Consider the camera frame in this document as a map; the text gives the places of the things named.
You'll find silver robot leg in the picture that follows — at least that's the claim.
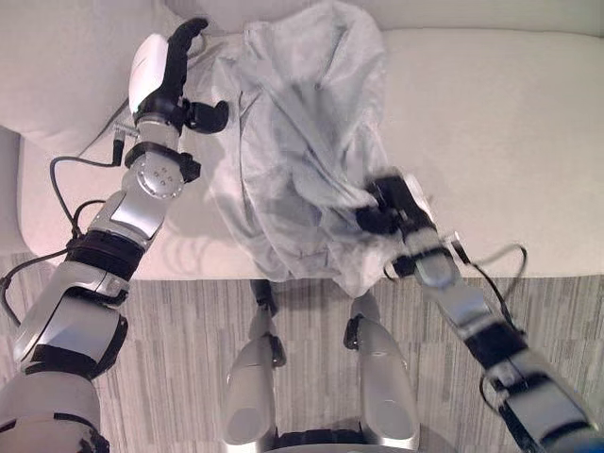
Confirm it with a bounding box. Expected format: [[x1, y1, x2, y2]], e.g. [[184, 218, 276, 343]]
[[344, 295, 421, 450], [221, 278, 287, 449]]

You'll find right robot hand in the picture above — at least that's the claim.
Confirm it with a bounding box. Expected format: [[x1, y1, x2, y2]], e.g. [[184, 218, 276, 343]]
[[354, 172, 436, 237]]

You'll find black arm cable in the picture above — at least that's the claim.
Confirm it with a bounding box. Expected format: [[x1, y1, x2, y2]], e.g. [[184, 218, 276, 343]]
[[447, 231, 529, 331], [0, 133, 125, 327]]

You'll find right silver robot leg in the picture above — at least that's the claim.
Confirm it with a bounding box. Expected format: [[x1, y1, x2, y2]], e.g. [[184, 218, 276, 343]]
[[344, 295, 421, 450]]

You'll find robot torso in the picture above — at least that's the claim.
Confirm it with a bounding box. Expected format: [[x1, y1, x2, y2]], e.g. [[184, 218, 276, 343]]
[[268, 428, 378, 453]]

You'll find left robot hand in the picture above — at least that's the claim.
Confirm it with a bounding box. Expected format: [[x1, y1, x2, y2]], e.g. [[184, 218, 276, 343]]
[[127, 17, 230, 135]]

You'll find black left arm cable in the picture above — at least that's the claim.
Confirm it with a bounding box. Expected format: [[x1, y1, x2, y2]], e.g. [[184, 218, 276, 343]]
[[0, 133, 125, 327]]

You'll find left silver robot leg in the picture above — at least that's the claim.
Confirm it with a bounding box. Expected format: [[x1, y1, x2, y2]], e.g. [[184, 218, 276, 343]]
[[221, 278, 287, 449]]

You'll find cream sofa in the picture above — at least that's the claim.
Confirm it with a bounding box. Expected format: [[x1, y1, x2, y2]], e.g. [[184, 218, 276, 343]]
[[0, 0, 604, 282]]

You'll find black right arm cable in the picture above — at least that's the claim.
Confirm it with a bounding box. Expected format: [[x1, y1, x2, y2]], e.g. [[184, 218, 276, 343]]
[[447, 231, 529, 331]]

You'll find light grey garment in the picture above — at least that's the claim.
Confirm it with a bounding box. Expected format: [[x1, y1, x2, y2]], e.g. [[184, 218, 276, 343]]
[[196, 4, 408, 298]]

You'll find cream sofa cushion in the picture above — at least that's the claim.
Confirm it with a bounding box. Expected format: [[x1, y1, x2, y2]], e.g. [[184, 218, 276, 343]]
[[0, 0, 190, 153]]

